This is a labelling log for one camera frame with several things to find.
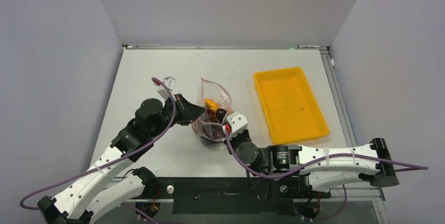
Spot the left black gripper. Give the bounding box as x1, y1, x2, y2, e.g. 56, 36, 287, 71
149, 93, 205, 138

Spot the yellow bell pepper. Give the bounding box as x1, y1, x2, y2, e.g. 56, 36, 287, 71
205, 99, 219, 113

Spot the clear zip top bag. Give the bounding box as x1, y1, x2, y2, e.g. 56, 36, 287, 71
192, 79, 233, 146

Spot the yellow plastic tray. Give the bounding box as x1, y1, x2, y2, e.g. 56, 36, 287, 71
253, 67, 330, 145

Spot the long purple eggplant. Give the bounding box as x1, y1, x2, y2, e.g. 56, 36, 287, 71
215, 108, 227, 123

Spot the red grape bunch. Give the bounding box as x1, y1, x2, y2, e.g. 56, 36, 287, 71
200, 111, 225, 143

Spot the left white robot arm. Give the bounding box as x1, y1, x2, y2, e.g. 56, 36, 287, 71
38, 94, 206, 223

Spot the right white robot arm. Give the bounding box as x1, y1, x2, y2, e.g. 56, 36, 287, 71
224, 130, 399, 197

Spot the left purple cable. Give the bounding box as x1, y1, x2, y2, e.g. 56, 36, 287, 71
19, 77, 177, 210

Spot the purple cable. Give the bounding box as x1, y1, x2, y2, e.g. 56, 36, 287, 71
19, 77, 177, 210
224, 129, 430, 182

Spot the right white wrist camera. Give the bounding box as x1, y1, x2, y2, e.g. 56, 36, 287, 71
222, 111, 249, 139

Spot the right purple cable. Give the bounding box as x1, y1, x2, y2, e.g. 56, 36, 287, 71
224, 129, 430, 182

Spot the aluminium frame rail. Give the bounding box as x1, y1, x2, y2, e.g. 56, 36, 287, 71
73, 44, 387, 224

